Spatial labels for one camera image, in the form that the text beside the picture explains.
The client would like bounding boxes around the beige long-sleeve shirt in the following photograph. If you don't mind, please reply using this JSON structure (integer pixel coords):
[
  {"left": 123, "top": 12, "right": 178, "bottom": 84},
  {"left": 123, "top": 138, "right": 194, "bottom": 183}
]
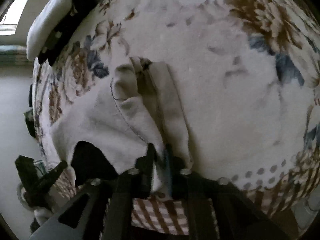
[{"left": 50, "top": 57, "right": 193, "bottom": 197}]

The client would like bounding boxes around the floral and checkered bedspread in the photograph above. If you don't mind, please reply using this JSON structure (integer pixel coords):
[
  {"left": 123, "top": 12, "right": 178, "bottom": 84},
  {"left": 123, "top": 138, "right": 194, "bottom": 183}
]
[{"left": 33, "top": 0, "right": 319, "bottom": 235}]

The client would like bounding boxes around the folded white garment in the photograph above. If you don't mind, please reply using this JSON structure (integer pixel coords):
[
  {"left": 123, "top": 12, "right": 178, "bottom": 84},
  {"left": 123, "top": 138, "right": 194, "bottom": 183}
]
[{"left": 26, "top": 0, "right": 72, "bottom": 60}]

